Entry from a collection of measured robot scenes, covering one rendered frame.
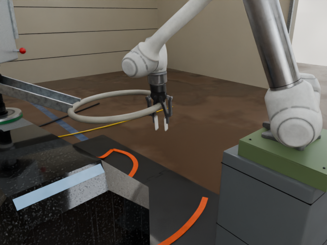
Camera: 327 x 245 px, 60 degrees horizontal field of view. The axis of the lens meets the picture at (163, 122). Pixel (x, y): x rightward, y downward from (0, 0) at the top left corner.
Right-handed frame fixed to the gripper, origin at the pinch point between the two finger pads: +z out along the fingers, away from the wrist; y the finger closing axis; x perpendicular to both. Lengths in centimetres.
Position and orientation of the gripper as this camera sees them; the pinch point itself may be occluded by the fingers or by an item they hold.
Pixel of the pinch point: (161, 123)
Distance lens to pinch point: 140.3
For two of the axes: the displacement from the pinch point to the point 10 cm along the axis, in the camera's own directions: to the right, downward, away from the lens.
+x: -3.3, 3.6, -8.7
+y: -9.4, -0.5, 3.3
